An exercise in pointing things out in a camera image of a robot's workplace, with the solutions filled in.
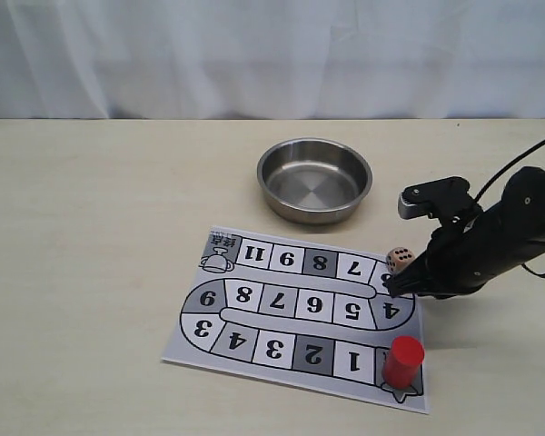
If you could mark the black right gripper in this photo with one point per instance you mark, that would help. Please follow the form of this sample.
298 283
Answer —
504 237

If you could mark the wooden die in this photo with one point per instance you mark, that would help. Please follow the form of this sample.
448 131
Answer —
398 258

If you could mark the red cylinder game piece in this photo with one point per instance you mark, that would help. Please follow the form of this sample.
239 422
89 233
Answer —
403 361

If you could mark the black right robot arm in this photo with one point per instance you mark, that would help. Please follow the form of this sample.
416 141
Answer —
527 183

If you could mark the paper number game board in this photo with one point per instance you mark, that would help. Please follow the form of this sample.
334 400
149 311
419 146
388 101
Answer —
302 314

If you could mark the stainless steel round bowl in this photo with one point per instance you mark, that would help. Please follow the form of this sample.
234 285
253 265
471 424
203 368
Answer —
313 181

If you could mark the white backdrop curtain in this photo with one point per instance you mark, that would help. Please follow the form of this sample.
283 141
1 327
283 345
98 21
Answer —
272 59

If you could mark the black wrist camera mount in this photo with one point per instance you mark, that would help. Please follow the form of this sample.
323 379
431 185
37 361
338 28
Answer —
447 200

